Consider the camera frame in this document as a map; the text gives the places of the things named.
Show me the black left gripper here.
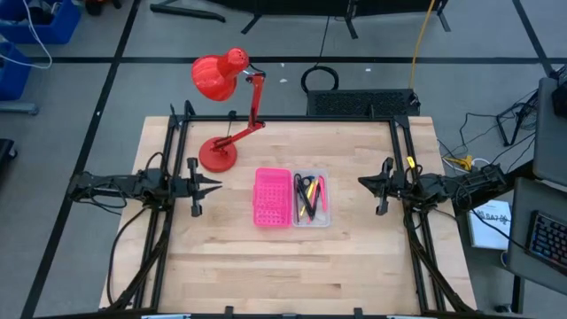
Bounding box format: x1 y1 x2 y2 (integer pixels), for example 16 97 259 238
170 157 223 218

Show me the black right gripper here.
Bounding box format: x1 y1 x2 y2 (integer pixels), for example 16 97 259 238
357 157 420 217

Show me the yellow and pink highlighter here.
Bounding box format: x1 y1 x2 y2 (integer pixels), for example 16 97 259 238
299 178 317 218

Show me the black pen white lettering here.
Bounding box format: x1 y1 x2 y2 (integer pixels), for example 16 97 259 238
295 175 315 222

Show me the clear plastic supply box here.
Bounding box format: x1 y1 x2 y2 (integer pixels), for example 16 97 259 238
291 167 332 229

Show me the pink plastic box lid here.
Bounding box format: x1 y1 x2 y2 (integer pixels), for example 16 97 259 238
252 167 293 229

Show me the black vented computer case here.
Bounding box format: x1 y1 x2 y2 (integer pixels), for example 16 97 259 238
306 88 422 118

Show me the yellow power plug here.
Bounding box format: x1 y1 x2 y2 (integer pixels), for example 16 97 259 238
444 154 474 172

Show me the red desk lamp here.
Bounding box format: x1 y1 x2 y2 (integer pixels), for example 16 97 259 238
190 47 268 174

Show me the white booklet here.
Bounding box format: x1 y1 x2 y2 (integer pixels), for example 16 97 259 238
468 198 513 252

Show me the backlit black keyboard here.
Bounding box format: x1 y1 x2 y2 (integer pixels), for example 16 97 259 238
525 210 567 272

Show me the black room divider screen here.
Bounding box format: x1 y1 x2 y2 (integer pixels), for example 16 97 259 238
149 0 452 40

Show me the blue storage bin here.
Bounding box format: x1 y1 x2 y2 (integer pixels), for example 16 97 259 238
0 0 83 45
0 42 33 101

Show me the black cable coil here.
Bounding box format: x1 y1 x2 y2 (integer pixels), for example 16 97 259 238
300 65 340 95

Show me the yellow hanging cable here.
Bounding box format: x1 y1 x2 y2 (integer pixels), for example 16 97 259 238
408 0 438 89

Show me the white cable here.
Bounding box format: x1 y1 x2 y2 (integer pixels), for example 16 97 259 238
0 0 54 70

